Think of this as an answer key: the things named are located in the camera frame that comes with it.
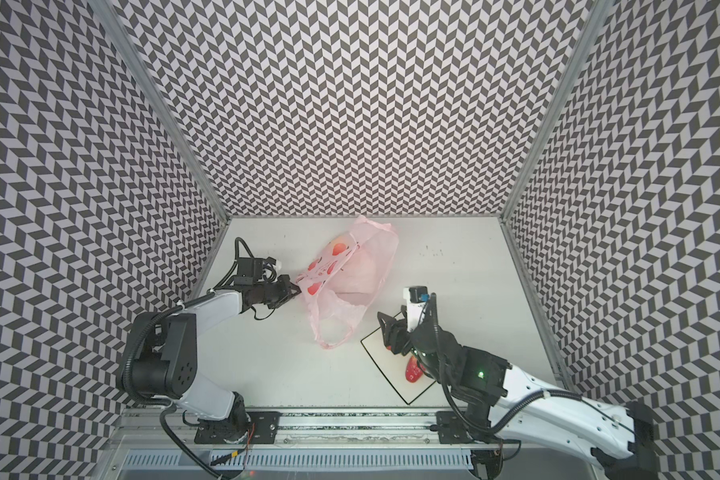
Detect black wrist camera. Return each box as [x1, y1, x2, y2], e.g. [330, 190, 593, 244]
[403, 286, 430, 333]
[233, 257, 277, 286]

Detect aluminium corner post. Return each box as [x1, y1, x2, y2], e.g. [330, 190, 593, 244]
[499, 0, 614, 224]
[87, 0, 232, 224]

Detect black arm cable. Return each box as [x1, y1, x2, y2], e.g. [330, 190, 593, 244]
[211, 236, 277, 322]
[427, 292, 583, 437]

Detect pink plastic bag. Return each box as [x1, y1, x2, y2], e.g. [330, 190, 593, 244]
[295, 216, 399, 350]

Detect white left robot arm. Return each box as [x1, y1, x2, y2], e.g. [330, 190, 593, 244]
[116, 275, 301, 444]

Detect aluminium corner post left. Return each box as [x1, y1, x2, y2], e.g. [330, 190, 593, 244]
[87, 0, 232, 224]

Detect white square mat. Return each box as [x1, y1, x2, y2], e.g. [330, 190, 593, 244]
[361, 324, 435, 406]

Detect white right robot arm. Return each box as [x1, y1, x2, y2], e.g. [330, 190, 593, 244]
[377, 310, 658, 479]

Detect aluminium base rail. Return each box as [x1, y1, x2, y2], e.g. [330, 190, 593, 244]
[113, 407, 577, 451]

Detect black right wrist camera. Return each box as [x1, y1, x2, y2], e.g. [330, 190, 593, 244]
[403, 286, 430, 333]

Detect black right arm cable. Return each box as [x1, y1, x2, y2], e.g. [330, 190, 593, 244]
[427, 292, 583, 437]

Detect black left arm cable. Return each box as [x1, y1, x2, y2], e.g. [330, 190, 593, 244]
[211, 236, 277, 322]

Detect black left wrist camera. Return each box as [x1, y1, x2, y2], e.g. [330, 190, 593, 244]
[233, 257, 277, 286]

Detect aluminium corner post right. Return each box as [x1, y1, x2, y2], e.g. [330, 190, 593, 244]
[499, 0, 614, 224]

